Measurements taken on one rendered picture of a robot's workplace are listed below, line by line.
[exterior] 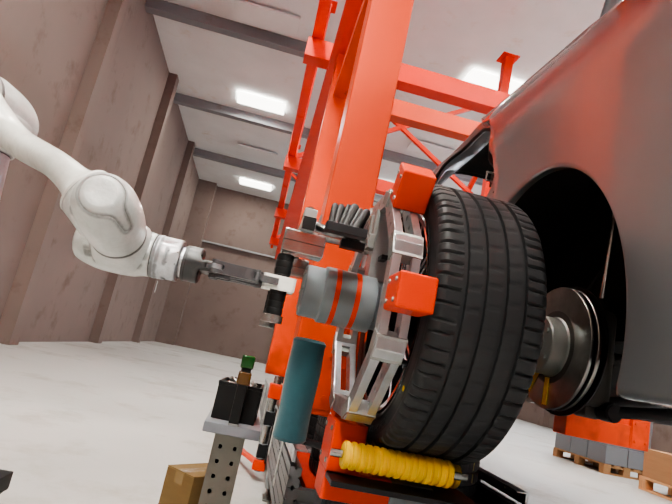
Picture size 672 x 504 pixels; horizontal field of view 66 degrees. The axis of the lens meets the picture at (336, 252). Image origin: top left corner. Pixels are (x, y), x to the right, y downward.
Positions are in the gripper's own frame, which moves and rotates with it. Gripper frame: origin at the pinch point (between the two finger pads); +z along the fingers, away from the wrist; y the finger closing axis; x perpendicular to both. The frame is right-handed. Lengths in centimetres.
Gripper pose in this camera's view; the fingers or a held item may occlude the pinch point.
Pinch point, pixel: (278, 284)
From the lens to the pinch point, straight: 111.0
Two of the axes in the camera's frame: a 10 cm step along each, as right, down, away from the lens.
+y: 1.6, -1.7, -9.7
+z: 9.7, 2.3, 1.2
